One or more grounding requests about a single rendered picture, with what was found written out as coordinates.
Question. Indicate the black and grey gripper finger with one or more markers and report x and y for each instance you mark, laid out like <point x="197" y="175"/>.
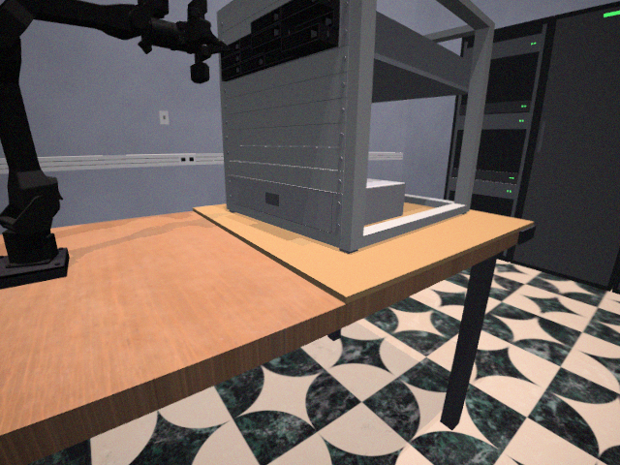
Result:
<point x="216" y="49"/>
<point x="216" y="42"/>

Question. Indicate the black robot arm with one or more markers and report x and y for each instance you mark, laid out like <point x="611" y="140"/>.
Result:
<point x="33" y="195"/>

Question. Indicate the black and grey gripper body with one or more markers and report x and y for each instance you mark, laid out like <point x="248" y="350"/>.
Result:
<point x="199" y="70"/>

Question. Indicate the light wooden board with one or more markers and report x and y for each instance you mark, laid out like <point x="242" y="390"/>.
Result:
<point x="349" y="277"/>

